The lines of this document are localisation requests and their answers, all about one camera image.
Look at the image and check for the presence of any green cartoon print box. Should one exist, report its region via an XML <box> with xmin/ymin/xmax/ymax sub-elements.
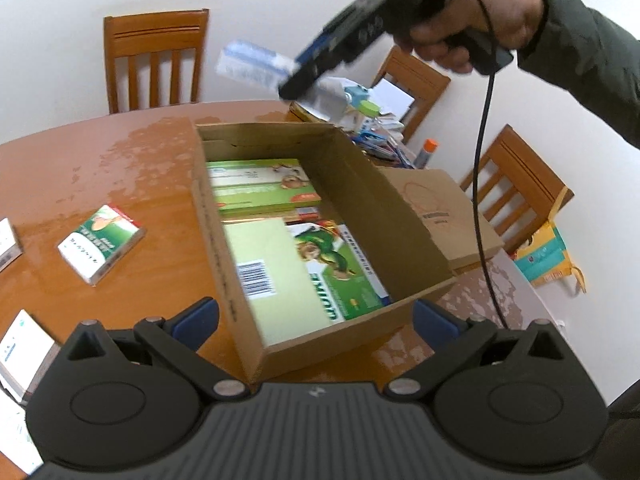
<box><xmin>286</xmin><ymin>221</ymin><xmax>392</xmax><ymax>325</ymax></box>

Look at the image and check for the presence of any black cable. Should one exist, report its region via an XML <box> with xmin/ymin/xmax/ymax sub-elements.
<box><xmin>452</xmin><ymin>0</ymin><xmax>507</xmax><ymax>332</ymax></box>

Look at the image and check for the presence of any white box with blue bands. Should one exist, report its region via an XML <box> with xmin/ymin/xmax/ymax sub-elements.
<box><xmin>215</xmin><ymin>39</ymin><xmax>297</xmax><ymax>93</ymax></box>

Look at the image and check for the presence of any pale yellow barcode box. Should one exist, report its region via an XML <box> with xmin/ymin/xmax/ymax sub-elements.
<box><xmin>222</xmin><ymin>216</ymin><xmax>333</xmax><ymax>350</ymax></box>

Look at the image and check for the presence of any wooden desktop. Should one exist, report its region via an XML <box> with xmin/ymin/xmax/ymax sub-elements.
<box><xmin>0</xmin><ymin>100</ymin><xmax>553</xmax><ymax>480</ymax></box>

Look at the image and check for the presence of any person's right hand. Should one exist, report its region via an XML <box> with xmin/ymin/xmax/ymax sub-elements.
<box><xmin>410</xmin><ymin>0</ymin><xmax>546</xmax><ymax>73</ymax></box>

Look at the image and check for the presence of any red yellow box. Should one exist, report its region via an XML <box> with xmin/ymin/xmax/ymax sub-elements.
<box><xmin>284</xmin><ymin>206</ymin><xmax>338</xmax><ymax>227</ymax></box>

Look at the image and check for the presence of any plain white box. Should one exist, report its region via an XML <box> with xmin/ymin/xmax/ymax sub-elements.
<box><xmin>0</xmin><ymin>389</ymin><xmax>45</xmax><ymax>478</ymax></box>

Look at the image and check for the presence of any green white box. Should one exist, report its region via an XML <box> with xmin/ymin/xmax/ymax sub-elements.
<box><xmin>56</xmin><ymin>203</ymin><xmax>147</xmax><ymax>287</ymax></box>

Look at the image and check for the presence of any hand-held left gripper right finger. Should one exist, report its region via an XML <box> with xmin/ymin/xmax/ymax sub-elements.
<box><xmin>385</xmin><ymin>299</ymin><xmax>567</xmax><ymax>403</ymax></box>

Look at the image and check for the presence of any white paper sheet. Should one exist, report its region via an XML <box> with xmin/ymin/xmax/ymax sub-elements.
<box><xmin>372</xmin><ymin>76</ymin><xmax>417</xmax><ymax>122</ymax></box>

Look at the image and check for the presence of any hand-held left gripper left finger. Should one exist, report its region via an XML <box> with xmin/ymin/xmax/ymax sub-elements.
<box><xmin>67</xmin><ymin>297</ymin><xmax>249</xmax><ymax>402</ymax></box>

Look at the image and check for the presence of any wooden chair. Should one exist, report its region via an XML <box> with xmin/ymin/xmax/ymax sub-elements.
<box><xmin>103</xmin><ymin>8</ymin><xmax>211</xmax><ymax>115</ymax></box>
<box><xmin>370</xmin><ymin>44</ymin><xmax>452</xmax><ymax>145</ymax></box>
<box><xmin>459</xmin><ymin>123</ymin><xmax>576</xmax><ymax>257</ymax></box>

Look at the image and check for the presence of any yellow teal paper bag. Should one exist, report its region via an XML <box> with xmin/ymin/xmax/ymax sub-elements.
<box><xmin>514</xmin><ymin>187</ymin><xmax>587</xmax><ymax>295</ymax></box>

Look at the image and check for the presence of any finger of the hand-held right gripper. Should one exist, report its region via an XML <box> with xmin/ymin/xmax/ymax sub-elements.
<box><xmin>295</xmin><ymin>27</ymin><xmax>346</xmax><ymax>68</ymax></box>
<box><xmin>277</xmin><ymin>52</ymin><xmax>353</xmax><ymax>102</ymax></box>

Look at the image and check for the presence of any light green picture box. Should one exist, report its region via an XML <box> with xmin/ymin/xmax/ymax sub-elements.
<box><xmin>206</xmin><ymin>158</ymin><xmax>312</xmax><ymax>191</ymax></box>

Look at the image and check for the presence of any orange capped glue stick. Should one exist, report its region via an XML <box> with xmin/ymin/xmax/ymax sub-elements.
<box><xmin>416</xmin><ymin>138</ymin><xmax>441</xmax><ymax>171</ymax></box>

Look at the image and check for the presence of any long white box black edge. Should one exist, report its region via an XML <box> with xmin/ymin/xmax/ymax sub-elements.
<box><xmin>0</xmin><ymin>217</ymin><xmax>24</xmax><ymax>272</ymax></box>

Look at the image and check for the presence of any pile of stationery clutter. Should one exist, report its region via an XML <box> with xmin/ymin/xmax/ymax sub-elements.
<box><xmin>344</xmin><ymin>82</ymin><xmax>418</xmax><ymax>168</ymax></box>

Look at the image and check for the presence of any white box with teal icon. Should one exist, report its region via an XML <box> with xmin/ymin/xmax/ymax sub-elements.
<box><xmin>0</xmin><ymin>309</ymin><xmax>57</xmax><ymax>405</ymax></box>

